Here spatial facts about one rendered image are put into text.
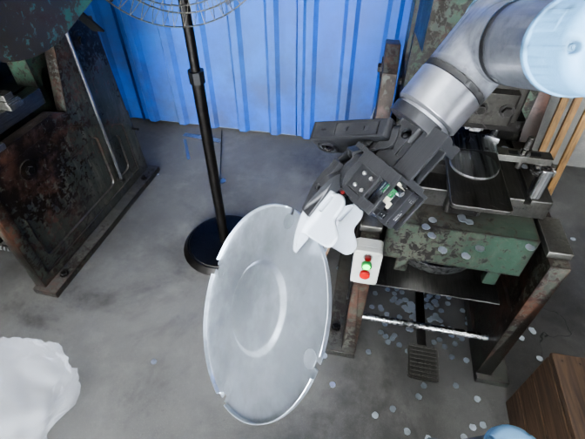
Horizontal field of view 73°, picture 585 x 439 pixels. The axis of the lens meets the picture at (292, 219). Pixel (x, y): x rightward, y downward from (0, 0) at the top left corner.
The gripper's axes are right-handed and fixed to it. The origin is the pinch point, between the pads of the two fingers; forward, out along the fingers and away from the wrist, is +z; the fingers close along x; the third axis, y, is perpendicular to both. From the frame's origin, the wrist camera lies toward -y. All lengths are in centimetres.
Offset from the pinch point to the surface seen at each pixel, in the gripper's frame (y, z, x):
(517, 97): -20, -45, 54
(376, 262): -19, 7, 56
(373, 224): -27, 0, 56
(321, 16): -155, -52, 94
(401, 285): -24, 13, 90
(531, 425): 27, 18, 109
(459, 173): -21, -24, 61
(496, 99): -23, -42, 53
